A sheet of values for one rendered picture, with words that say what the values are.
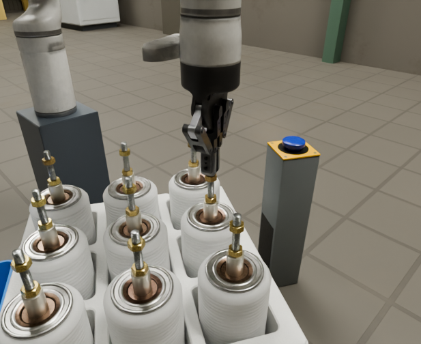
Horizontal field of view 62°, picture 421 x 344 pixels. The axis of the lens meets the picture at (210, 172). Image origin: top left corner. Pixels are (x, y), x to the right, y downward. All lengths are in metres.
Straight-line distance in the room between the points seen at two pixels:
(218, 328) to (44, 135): 0.56
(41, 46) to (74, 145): 0.22
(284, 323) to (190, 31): 0.39
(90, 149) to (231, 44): 0.56
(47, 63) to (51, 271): 0.47
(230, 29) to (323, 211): 0.72
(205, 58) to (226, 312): 0.30
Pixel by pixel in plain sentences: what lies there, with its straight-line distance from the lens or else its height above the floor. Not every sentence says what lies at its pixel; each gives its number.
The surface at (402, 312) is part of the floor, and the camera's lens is 0.84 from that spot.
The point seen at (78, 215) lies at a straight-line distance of 0.62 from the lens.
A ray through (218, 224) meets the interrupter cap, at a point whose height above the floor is 0.25.
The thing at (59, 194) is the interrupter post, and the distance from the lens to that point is 0.63.
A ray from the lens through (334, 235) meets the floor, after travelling 0.96.
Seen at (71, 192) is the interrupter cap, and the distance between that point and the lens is 0.65.
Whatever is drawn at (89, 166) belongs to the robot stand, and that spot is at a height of 0.17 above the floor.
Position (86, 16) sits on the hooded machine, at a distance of 4.47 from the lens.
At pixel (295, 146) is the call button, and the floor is 0.33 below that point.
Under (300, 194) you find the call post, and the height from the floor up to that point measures 0.24.
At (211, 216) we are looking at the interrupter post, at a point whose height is 0.26.
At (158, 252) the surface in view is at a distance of 0.53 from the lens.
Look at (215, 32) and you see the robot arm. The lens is 0.41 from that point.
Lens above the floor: 0.59
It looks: 30 degrees down
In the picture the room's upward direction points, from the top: straight up
